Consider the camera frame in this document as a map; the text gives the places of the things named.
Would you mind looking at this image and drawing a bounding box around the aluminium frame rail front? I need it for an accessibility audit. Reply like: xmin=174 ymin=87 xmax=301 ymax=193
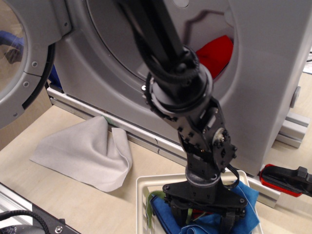
xmin=0 ymin=183 xmax=33 ymax=228

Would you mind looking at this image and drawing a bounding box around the white plastic laundry basket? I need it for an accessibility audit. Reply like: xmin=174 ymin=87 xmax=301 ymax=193
xmin=136 ymin=170 xmax=263 ymax=234

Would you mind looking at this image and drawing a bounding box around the red cloth in drum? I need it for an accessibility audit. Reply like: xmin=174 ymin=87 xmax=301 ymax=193
xmin=196 ymin=35 xmax=234 ymax=79

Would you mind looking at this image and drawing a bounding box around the black bracket with cable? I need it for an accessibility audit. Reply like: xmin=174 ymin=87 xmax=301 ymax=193
xmin=0 ymin=206 xmax=78 ymax=234

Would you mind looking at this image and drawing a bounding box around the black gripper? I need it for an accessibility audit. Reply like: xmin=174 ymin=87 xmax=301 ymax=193
xmin=162 ymin=169 xmax=247 ymax=234

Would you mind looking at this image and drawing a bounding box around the red and black clamp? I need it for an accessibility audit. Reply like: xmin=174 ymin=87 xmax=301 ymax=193
xmin=258 ymin=164 xmax=312 ymax=197

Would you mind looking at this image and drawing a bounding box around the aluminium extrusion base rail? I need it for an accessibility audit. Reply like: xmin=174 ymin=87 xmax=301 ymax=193
xmin=46 ymin=87 xmax=281 ymax=208

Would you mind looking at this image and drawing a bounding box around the grey cloth on table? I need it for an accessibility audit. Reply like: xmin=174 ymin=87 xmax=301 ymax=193
xmin=30 ymin=116 xmax=133 ymax=192

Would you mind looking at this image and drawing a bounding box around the red patterned cloth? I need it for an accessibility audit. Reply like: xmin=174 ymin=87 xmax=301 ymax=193
xmin=191 ymin=210 xmax=212 ymax=220

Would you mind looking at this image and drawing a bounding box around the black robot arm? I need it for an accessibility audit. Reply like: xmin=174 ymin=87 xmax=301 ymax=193
xmin=116 ymin=0 xmax=247 ymax=234

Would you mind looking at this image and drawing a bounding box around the green and blue cloth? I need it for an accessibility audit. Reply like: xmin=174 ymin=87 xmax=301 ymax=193
xmin=146 ymin=191 xmax=195 ymax=234

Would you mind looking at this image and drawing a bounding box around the round washing machine door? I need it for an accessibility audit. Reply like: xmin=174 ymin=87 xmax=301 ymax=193
xmin=0 ymin=0 xmax=62 ymax=128

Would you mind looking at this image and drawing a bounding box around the grey toy washing machine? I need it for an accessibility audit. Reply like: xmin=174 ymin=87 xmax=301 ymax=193
xmin=55 ymin=0 xmax=312 ymax=175

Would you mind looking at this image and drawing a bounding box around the blue object behind door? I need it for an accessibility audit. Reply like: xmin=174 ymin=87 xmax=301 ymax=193
xmin=0 ymin=30 xmax=24 ymax=64

